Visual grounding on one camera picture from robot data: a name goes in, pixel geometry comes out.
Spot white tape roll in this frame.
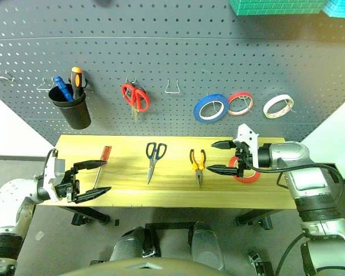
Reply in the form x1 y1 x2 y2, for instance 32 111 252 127
262 94 295 119

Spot grey metal pegboard wall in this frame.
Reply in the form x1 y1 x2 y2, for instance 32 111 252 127
0 0 345 146

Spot green brick pattern box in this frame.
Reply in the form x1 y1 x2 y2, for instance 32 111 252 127
228 0 326 17

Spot dark rounded robot torso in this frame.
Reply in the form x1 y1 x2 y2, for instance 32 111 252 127
59 256 229 276

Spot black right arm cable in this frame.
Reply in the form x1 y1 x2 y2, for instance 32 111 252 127
247 162 345 276

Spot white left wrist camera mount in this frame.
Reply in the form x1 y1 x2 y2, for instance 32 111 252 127
43 149 67 202

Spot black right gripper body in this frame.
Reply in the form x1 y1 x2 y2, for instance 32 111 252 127
232 140 254 178

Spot red handled screwdriver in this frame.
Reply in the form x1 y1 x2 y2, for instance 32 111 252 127
92 145 113 189

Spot black table leg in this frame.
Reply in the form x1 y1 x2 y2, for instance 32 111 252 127
235 209 290 231
56 205 110 226

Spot blue tape roll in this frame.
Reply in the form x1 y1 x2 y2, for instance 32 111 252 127
193 93 229 124

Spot thin red tape roll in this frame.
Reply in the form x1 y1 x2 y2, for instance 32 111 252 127
228 91 254 117

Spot black metal frame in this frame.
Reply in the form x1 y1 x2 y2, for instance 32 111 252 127
144 221 197 258

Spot orange black pliers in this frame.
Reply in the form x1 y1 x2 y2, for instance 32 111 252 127
189 148 207 189

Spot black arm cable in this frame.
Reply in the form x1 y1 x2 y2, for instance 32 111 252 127
44 148 59 169
247 162 345 276

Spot black cup holder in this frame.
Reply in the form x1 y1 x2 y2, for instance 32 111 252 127
48 86 92 130

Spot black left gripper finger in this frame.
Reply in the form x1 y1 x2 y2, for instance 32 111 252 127
73 160 109 173
74 186 113 205

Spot blue black handled scissors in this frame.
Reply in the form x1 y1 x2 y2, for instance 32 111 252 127
145 141 168 185

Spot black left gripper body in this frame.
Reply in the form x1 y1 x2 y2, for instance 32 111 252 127
55 165 81 204

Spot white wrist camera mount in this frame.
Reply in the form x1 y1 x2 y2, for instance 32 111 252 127
43 149 67 202
232 123 261 169

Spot teal box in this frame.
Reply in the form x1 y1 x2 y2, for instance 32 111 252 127
321 0 345 20

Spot grey rounded robot leg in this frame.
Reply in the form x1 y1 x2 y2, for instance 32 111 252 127
190 220 227 273
109 226 151 263

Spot red handled scissors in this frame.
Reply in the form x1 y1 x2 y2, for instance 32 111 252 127
121 82 150 121

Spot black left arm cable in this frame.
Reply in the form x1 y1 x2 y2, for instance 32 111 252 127
44 148 59 169

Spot orange black handled screwdriver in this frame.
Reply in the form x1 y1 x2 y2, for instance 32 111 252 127
71 66 83 99

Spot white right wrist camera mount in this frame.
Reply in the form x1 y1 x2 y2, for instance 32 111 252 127
232 123 261 169

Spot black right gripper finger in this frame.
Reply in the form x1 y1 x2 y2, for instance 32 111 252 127
205 164 238 177
210 139 240 151

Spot wide red tape roll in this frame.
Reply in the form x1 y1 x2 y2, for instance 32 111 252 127
228 156 261 184

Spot blue handled screwdriver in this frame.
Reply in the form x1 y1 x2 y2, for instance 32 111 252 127
53 76 74 102

